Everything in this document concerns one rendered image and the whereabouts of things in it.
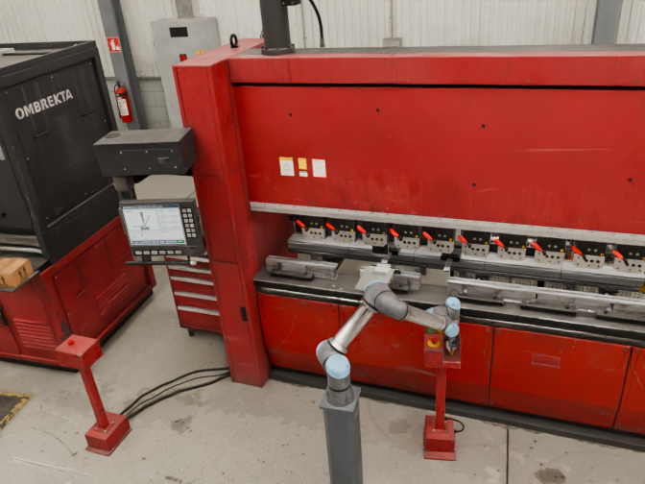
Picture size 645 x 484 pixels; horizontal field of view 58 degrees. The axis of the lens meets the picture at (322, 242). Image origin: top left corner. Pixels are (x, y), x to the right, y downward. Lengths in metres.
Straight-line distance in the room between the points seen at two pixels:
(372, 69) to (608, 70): 1.12
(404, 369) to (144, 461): 1.77
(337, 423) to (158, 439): 1.51
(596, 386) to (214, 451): 2.37
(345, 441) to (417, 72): 1.94
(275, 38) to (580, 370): 2.57
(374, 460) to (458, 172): 1.82
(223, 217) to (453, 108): 1.53
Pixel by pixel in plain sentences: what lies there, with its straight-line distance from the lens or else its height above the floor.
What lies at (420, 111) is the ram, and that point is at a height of 2.01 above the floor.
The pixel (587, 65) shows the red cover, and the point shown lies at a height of 2.25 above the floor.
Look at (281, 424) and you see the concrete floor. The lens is 4.08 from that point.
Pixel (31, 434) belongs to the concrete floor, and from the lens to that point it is 4.64.
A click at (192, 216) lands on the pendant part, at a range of 3.42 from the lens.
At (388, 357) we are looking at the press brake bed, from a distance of 3.89.
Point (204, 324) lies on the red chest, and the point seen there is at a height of 0.20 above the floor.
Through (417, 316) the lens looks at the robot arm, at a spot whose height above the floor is 1.17.
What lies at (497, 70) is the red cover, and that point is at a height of 2.23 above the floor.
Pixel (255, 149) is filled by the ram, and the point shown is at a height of 1.76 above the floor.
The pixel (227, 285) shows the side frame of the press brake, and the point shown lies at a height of 0.87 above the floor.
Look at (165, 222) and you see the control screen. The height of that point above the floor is 1.47.
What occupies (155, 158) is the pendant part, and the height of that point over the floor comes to 1.85.
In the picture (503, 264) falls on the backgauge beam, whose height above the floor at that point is 0.97.
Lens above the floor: 2.88
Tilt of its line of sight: 28 degrees down
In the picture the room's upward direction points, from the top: 5 degrees counter-clockwise
